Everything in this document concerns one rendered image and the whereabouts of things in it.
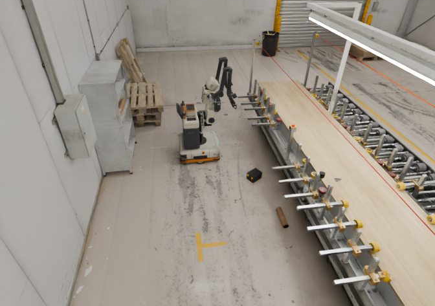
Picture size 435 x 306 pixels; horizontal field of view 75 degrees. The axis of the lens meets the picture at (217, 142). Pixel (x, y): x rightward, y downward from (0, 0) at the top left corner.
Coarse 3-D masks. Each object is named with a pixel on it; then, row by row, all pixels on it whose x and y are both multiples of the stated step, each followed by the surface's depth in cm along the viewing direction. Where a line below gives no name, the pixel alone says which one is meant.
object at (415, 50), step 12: (324, 12) 314; (336, 12) 301; (348, 24) 273; (360, 24) 258; (372, 36) 242; (384, 36) 229; (396, 36) 224; (348, 48) 388; (408, 48) 206; (420, 48) 199; (432, 60) 187; (336, 84) 419; (336, 96) 430
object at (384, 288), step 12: (264, 132) 539; (288, 132) 420; (300, 156) 383; (312, 168) 352; (312, 180) 354; (300, 204) 402; (336, 216) 304; (348, 228) 283; (336, 264) 314; (348, 288) 292; (384, 288) 237; (396, 300) 224
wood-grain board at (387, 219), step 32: (288, 96) 490; (288, 128) 405; (320, 128) 407; (320, 160) 346; (352, 160) 346; (352, 192) 302; (384, 192) 302; (384, 224) 267; (416, 224) 268; (384, 256) 240; (416, 256) 240; (416, 288) 218
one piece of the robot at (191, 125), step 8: (184, 112) 435; (184, 120) 437; (192, 120) 437; (200, 120) 459; (184, 128) 438; (192, 128) 442; (200, 128) 467; (184, 136) 446; (192, 136) 448; (200, 136) 476; (184, 144) 456; (192, 144) 457; (200, 144) 477
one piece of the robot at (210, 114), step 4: (204, 88) 434; (204, 92) 427; (208, 92) 424; (212, 92) 426; (204, 96) 428; (204, 100) 437; (208, 104) 443; (208, 108) 447; (212, 108) 453; (208, 112) 446; (212, 112) 447; (204, 116) 475; (208, 116) 451; (212, 116) 452; (216, 116) 453; (208, 120) 455; (212, 120) 456
